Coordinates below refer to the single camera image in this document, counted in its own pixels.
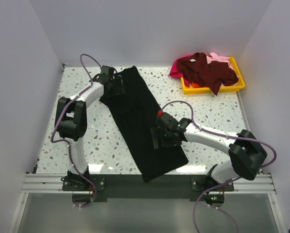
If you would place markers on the black t shirt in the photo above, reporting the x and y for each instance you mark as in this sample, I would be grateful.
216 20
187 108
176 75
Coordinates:
135 113

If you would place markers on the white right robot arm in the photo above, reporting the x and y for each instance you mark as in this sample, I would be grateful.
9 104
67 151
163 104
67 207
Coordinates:
246 154

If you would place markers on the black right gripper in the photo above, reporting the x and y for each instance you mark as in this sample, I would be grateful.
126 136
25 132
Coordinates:
157 132

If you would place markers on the light pink t shirt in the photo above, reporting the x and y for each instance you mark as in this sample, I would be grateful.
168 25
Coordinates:
215 57

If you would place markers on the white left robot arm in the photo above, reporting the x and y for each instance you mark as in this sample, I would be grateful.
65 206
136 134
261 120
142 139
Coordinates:
71 125

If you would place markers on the orange red garment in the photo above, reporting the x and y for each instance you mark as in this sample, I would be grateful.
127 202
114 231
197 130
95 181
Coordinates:
195 85

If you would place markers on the magenta t shirt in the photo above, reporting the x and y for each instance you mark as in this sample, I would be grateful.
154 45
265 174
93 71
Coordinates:
174 72

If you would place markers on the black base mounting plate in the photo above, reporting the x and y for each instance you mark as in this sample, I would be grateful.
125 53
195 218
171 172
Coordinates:
91 193

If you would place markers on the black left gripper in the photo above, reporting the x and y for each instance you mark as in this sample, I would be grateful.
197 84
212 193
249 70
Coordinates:
118 89

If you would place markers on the maroon t shirt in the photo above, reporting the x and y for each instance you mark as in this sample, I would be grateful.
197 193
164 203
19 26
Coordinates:
195 69

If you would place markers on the aluminium frame rail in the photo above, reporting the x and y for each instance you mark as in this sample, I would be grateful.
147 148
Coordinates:
262 184

